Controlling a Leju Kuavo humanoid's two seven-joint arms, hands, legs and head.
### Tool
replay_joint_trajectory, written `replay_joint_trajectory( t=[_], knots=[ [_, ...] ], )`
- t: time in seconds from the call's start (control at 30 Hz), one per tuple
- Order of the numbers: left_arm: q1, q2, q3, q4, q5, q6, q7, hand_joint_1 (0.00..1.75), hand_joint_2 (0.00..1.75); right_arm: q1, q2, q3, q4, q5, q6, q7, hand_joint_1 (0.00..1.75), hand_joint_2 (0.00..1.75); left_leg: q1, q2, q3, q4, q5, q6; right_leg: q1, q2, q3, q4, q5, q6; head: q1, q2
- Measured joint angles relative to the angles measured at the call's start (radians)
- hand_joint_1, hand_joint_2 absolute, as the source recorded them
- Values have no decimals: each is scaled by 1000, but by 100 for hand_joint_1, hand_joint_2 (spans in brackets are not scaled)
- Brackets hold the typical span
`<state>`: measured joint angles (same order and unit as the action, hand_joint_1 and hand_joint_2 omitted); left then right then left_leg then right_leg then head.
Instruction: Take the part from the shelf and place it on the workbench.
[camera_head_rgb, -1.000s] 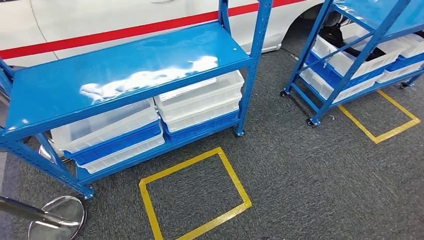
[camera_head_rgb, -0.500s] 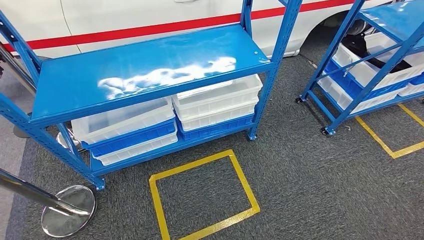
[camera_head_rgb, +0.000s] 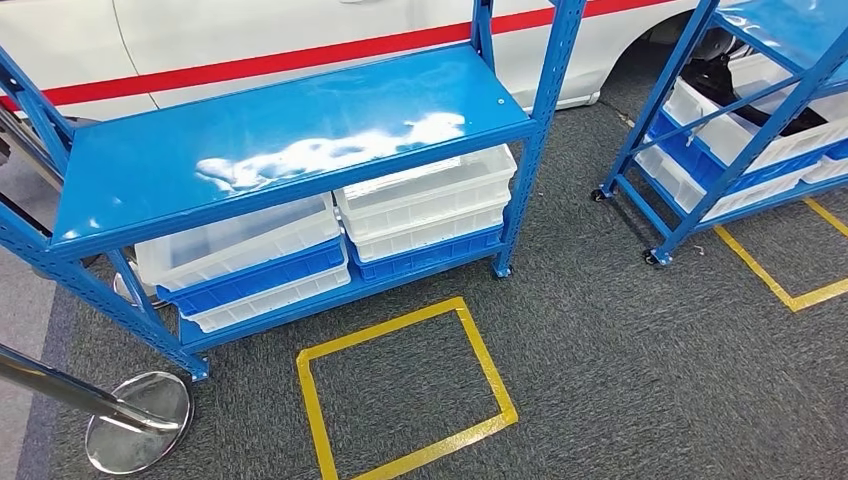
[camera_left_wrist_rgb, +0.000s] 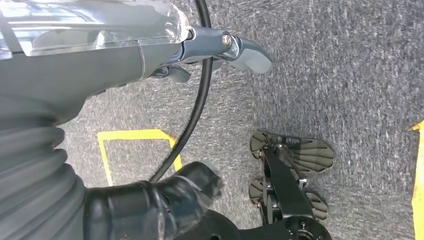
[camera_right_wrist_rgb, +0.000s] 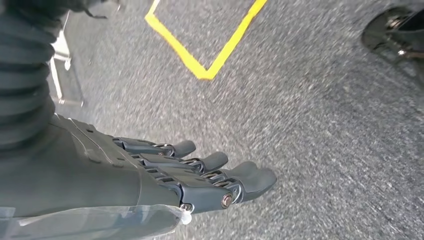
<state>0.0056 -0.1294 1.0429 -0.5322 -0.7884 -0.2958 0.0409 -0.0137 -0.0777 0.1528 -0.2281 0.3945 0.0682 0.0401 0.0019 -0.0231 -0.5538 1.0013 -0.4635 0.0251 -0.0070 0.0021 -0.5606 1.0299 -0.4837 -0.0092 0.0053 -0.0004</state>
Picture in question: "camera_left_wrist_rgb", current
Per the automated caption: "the thick black hanging cable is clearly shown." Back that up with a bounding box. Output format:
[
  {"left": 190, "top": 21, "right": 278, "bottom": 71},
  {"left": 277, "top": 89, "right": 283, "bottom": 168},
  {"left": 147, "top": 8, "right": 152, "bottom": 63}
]
[{"left": 149, "top": 0, "right": 214, "bottom": 184}]

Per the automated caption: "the black robot leg with foot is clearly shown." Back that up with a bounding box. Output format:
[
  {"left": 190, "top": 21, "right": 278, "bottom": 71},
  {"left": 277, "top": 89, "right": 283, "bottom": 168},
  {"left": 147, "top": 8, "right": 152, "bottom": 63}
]
[{"left": 178, "top": 130, "right": 336, "bottom": 240}]

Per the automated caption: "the yellow floor tape square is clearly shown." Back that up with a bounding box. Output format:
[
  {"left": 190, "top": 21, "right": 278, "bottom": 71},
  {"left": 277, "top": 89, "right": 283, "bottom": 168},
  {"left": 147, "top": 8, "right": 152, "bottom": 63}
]
[{"left": 96, "top": 128, "right": 184, "bottom": 187}]

